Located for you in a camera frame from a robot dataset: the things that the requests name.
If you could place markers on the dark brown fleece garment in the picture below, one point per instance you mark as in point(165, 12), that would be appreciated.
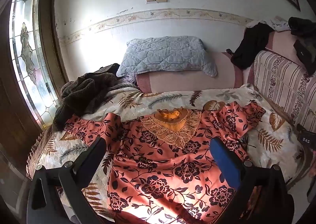
point(81, 95)

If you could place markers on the black garment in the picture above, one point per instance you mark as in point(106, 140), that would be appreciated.
point(251, 46)

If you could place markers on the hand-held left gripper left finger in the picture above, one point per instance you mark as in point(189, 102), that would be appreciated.
point(93, 156)

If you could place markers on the pale lilac cloth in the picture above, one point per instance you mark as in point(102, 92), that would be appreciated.
point(280, 25)

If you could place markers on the black jacket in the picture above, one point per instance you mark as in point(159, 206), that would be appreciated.
point(301, 26)

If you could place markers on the leaf print blanket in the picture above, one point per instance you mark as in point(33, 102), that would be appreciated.
point(271, 152)

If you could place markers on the black bag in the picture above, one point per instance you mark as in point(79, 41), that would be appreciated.
point(108, 68)

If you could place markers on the orange floral garment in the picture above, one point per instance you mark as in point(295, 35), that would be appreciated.
point(158, 164)

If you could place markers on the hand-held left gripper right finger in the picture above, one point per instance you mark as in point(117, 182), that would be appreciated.
point(223, 162)

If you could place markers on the grey quilted pillow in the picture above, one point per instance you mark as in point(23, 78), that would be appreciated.
point(163, 56)

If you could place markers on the wooden stained glass door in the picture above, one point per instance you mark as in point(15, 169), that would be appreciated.
point(24, 41)

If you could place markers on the striped floral sofa cushion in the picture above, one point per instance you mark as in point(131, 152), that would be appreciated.
point(279, 83)

